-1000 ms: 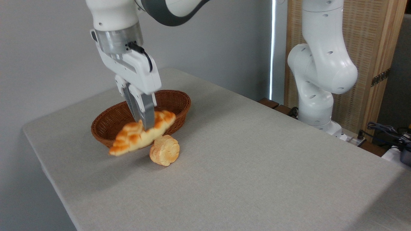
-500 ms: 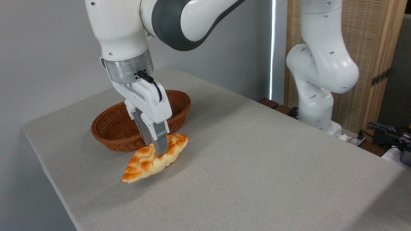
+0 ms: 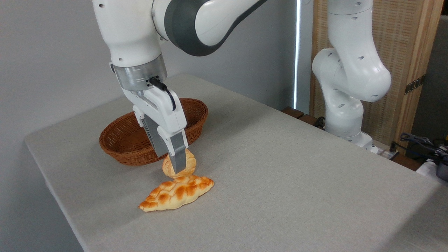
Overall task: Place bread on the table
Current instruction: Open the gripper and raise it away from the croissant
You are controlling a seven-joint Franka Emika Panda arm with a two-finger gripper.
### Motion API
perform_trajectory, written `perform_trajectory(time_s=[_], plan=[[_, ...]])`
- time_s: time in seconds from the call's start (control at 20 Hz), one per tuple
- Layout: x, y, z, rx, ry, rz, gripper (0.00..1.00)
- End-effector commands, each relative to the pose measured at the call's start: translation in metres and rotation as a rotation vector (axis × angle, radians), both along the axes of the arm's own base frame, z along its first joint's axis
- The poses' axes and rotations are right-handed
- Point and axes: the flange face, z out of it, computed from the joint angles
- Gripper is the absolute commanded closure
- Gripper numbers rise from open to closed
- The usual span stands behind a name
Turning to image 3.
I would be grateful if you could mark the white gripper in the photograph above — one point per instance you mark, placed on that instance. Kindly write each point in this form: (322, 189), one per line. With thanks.
(164, 112)

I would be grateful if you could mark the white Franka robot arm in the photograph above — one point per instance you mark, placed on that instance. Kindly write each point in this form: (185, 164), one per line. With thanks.
(129, 35)

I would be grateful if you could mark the bright vertical light strip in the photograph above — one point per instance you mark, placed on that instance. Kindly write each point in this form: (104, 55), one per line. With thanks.
(297, 52)

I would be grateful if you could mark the long braided bread loaf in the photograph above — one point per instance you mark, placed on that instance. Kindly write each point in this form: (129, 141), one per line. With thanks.
(175, 194)

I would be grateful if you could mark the round flower-shaped bread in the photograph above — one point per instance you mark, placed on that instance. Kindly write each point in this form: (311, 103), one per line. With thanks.
(190, 162)

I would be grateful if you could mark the dark grey pot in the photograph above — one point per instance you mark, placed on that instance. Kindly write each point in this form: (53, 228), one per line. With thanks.
(442, 170)

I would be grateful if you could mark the brown oval wicker basket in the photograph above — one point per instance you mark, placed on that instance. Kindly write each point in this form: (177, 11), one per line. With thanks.
(119, 140)

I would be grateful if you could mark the dark metal screen hinge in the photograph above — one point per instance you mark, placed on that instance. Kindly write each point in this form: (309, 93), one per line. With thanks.
(414, 84)

